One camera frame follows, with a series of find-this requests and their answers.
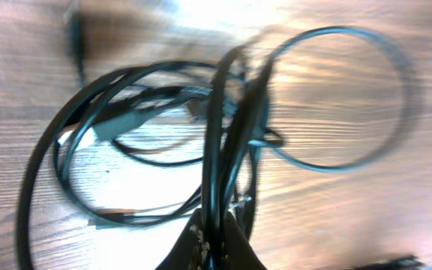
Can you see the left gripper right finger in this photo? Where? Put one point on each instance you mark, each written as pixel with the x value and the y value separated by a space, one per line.
pixel 233 251

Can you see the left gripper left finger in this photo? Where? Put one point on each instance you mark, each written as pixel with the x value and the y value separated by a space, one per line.
pixel 191 250

